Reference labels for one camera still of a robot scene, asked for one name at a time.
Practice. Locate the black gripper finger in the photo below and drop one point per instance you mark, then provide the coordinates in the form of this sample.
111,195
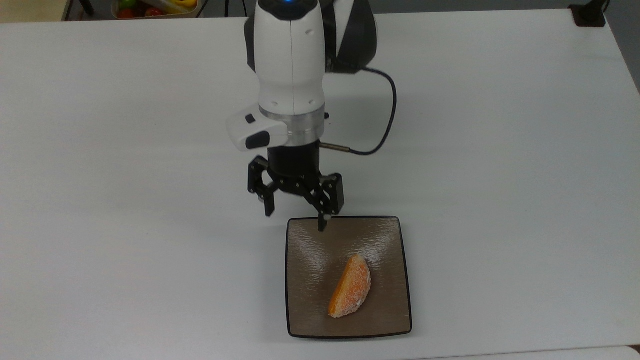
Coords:
257,180
330,197

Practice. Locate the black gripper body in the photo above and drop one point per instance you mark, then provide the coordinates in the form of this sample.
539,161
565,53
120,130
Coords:
295,165

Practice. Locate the orange sugared bread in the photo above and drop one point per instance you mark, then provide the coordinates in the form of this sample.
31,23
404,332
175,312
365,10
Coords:
350,290

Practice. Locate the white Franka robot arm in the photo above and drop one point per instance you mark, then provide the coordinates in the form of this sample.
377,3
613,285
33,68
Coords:
290,60

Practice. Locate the square brown ceramic plate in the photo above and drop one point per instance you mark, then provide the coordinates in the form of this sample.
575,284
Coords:
310,300

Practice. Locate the black tripod leg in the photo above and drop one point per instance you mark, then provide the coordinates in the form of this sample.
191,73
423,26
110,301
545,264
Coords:
86,6
226,7

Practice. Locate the bin of toy fruit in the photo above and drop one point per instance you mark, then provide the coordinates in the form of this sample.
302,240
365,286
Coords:
192,12

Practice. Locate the yellow toy fruit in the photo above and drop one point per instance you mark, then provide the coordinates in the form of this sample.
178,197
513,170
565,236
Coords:
181,4

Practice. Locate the red toy tomato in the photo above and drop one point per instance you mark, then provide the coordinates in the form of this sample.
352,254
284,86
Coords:
125,13
153,11

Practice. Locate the beige wooden board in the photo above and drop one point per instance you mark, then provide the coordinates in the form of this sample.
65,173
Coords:
30,10

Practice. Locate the black table clamp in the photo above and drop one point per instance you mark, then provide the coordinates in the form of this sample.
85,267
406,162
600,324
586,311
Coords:
587,17

